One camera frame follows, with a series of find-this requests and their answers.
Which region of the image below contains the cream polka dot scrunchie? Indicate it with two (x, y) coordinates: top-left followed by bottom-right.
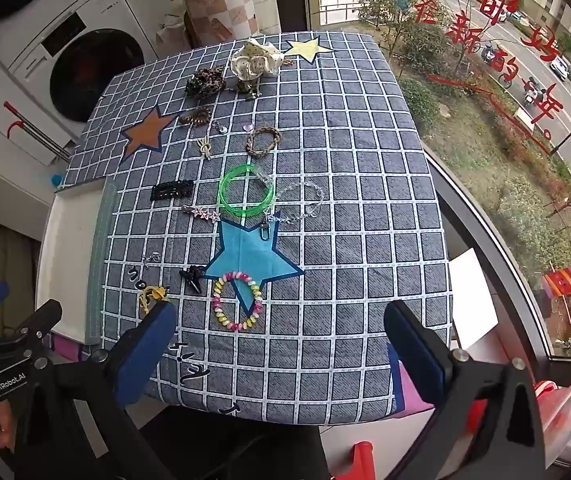
(229, 37), (286, 82)

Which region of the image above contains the dark green bow clip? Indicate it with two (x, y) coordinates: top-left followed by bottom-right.
(236, 77), (261, 99)

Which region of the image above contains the red window lettering sticker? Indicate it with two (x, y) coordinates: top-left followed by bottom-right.
(349, 0), (567, 157)

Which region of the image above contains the pink plastic container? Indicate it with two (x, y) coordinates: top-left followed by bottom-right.
(534, 380), (571, 462)

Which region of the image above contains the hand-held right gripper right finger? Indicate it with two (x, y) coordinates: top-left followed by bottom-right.
(383, 300), (547, 480)

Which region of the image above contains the white washing machine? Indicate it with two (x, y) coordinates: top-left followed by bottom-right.
(0, 0), (166, 147)

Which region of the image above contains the red handled mop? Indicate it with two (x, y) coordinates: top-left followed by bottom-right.
(4, 101), (74, 162)

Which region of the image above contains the brown braided bracelet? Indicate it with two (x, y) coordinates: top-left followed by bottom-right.
(246, 126), (282, 157)

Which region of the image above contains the colourful bead bracelet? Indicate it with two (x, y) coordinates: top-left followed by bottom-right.
(212, 271), (264, 332)

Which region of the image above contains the colourful window decoration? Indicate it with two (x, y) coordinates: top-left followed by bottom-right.
(542, 265), (571, 303)

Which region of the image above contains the white tray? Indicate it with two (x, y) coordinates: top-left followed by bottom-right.
(36, 182), (111, 347)

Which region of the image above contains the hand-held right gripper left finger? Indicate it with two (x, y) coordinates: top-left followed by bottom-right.
(16, 301), (181, 480)

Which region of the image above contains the grey checked star tablecloth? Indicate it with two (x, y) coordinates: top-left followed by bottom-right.
(58, 31), (453, 428)

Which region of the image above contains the leopard print scrunchie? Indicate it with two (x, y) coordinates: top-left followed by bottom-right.
(186, 66), (228, 99)

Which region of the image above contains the silver star hair clip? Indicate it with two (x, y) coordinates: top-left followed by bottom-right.
(182, 205), (223, 224)

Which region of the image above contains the green plastic bangle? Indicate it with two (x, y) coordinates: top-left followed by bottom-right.
(217, 164), (276, 219)

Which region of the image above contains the black barrette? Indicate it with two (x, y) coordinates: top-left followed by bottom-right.
(150, 179), (196, 204)

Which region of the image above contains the silver clasp keychain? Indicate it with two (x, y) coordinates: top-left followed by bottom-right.
(260, 210), (286, 244)

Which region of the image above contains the white cabinet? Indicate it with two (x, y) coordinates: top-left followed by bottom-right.
(0, 95), (74, 242)

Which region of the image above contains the white paper sheet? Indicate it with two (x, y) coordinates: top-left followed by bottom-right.
(447, 249), (501, 352)

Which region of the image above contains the black claw clip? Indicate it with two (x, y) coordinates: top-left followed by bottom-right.
(179, 265), (208, 295)

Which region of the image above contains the clear bead bracelet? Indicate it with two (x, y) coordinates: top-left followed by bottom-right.
(272, 180), (326, 222)

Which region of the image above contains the gold yellow hair clip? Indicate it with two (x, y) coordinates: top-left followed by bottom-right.
(138, 285), (171, 317)

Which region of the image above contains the brown spiral hair tie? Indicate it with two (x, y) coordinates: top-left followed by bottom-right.
(178, 107), (213, 129)

